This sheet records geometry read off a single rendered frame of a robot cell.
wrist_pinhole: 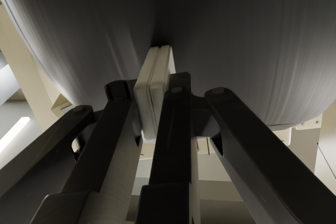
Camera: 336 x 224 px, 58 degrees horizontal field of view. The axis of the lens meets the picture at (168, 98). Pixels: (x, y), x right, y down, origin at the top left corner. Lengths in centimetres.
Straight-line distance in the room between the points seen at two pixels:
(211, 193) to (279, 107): 243
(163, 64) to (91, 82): 8
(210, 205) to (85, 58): 254
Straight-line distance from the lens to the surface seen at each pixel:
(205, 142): 87
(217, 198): 265
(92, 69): 22
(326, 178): 74
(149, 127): 15
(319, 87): 27
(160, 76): 15
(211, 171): 339
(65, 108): 103
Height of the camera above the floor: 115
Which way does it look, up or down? 33 degrees up
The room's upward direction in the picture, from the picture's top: 169 degrees clockwise
